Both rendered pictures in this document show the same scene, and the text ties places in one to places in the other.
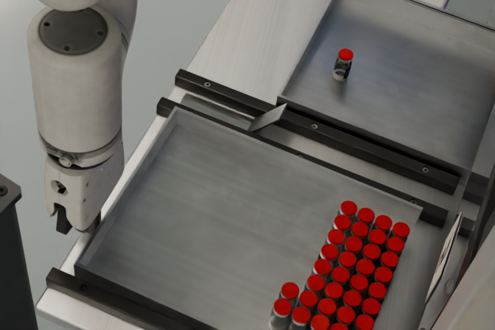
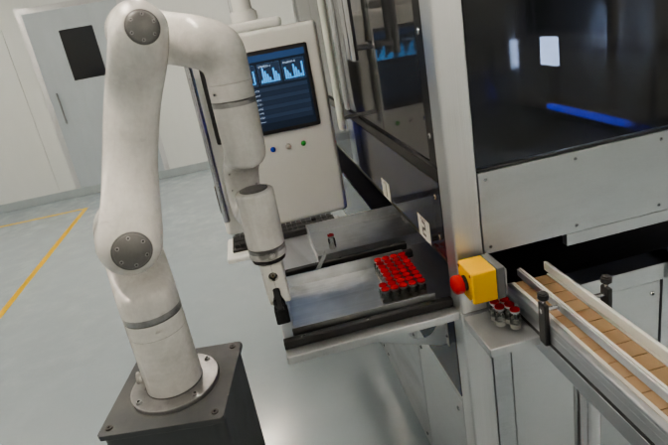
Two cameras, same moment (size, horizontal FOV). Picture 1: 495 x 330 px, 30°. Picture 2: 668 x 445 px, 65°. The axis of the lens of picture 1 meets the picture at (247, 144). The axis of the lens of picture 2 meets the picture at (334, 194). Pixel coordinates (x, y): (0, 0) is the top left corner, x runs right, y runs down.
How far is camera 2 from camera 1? 73 cm
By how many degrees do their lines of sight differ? 38
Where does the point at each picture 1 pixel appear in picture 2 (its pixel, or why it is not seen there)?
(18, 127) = not seen: outside the picture
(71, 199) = (280, 279)
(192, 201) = (316, 299)
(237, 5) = not seen: hidden behind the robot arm
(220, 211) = (330, 295)
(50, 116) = (259, 231)
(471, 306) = (447, 152)
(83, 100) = (270, 213)
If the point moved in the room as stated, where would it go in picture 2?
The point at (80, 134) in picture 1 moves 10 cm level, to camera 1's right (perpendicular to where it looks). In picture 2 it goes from (273, 234) to (315, 221)
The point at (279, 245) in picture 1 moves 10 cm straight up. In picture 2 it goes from (363, 290) to (357, 255)
